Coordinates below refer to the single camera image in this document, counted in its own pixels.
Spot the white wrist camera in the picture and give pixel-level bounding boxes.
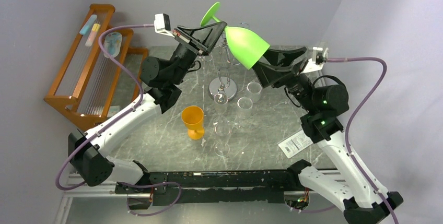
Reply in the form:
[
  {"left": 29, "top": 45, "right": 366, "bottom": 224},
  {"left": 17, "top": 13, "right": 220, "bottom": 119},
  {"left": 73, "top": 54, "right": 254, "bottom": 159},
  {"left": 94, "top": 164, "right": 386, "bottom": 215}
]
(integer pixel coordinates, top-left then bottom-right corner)
[
  {"left": 154, "top": 13, "right": 173, "bottom": 37},
  {"left": 309, "top": 41, "right": 329, "bottom": 67}
]

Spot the chrome wine glass rack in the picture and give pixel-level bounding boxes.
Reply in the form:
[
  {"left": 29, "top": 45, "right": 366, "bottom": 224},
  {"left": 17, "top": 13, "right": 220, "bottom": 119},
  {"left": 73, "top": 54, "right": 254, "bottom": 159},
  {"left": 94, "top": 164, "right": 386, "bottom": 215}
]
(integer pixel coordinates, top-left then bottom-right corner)
[{"left": 208, "top": 32, "right": 241, "bottom": 100}]

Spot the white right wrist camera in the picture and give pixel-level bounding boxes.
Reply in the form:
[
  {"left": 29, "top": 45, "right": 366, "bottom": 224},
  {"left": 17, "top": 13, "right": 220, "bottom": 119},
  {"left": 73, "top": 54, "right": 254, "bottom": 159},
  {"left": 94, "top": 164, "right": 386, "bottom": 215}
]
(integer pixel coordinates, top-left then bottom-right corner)
[{"left": 309, "top": 41, "right": 329, "bottom": 67}]

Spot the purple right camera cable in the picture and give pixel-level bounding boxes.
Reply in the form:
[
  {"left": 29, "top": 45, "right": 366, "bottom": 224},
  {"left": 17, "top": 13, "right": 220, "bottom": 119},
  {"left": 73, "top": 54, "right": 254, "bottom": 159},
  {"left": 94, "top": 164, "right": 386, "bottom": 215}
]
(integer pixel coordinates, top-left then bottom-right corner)
[{"left": 325, "top": 56, "right": 400, "bottom": 224}]

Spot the pastel toothbrush package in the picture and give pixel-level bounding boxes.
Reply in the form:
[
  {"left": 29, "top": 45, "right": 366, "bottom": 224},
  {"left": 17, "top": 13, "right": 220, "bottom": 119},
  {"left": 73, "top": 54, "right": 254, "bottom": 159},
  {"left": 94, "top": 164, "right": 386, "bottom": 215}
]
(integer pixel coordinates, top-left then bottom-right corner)
[{"left": 79, "top": 14, "right": 101, "bottom": 47}]

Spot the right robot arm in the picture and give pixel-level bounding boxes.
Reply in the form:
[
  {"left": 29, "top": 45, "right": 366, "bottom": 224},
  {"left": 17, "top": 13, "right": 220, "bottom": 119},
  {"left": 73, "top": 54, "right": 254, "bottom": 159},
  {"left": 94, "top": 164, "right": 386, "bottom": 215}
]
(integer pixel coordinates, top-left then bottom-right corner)
[{"left": 252, "top": 46, "right": 403, "bottom": 223}]

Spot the white printed package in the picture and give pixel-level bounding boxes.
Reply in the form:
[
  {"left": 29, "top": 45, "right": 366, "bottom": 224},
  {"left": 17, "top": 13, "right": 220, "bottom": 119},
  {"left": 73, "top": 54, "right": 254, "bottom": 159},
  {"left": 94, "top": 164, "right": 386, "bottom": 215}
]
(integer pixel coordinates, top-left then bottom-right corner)
[{"left": 278, "top": 130, "right": 313, "bottom": 159}]

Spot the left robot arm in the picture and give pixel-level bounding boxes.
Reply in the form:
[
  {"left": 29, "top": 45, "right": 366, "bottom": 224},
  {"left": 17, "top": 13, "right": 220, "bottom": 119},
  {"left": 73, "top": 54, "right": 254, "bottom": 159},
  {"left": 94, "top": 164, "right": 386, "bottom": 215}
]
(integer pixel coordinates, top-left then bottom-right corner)
[{"left": 56, "top": 21, "right": 227, "bottom": 193}]

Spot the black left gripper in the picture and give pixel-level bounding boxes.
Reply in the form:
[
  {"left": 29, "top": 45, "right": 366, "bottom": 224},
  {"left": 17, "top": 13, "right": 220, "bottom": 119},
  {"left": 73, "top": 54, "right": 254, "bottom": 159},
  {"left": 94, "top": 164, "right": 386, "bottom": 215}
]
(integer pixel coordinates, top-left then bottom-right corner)
[{"left": 172, "top": 26, "right": 231, "bottom": 87}]

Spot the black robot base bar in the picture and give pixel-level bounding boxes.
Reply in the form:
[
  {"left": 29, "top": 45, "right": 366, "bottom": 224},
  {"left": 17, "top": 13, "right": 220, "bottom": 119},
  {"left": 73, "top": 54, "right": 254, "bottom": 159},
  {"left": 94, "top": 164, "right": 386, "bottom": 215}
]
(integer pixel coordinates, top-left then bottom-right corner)
[{"left": 115, "top": 169, "right": 305, "bottom": 206}]

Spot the orange plastic wine glass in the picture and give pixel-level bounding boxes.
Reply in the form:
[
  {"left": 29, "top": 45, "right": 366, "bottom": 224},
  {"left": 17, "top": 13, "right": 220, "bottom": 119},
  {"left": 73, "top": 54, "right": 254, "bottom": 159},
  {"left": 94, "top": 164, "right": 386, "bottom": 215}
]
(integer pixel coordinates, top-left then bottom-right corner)
[{"left": 181, "top": 105, "right": 204, "bottom": 140}]

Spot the blue blister pack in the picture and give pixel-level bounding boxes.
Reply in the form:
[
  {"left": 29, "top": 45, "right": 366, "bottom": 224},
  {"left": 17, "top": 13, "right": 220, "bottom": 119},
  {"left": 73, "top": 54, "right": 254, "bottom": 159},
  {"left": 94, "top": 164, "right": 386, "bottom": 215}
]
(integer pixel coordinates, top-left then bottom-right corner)
[{"left": 103, "top": 32, "right": 123, "bottom": 58}]

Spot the clear stemmed wine glass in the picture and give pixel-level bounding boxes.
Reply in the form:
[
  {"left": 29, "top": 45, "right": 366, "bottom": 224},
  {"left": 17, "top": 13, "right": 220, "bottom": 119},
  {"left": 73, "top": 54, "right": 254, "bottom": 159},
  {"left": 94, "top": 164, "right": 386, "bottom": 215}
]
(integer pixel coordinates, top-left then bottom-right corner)
[{"left": 214, "top": 91, "right": 229, "bottom": 115}]

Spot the clear wine glass lying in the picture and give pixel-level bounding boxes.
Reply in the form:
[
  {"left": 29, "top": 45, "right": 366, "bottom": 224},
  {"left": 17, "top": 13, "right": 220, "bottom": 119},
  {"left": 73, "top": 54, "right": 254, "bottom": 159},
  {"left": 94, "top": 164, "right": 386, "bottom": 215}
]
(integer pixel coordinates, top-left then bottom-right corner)
[{"left": 214, "top": 116, "right": 242, "bottom": 158}]

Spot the green plastic wine glass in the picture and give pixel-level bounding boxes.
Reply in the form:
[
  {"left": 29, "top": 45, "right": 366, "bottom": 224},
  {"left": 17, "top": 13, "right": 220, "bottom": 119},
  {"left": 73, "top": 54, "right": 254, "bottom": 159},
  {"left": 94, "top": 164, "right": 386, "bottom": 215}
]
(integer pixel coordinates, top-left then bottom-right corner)
[{"left": 200, "top": 2, "right": 270, "bottom": 70}]

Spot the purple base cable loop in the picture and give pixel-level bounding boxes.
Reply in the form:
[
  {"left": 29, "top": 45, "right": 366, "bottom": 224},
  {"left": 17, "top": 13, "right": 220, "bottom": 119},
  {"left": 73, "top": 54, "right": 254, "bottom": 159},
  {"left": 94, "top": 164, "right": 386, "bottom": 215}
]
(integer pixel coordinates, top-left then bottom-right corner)
[{"left": 119, "top": 181, "right": 182, "bottom": 217}]

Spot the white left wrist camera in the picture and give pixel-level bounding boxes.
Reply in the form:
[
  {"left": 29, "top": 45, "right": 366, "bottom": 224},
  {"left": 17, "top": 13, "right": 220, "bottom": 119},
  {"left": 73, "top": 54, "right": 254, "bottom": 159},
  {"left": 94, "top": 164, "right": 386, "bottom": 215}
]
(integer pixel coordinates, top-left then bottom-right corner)
[{"left": 154, "top": 13, "right": 173, "bottom": 37}]

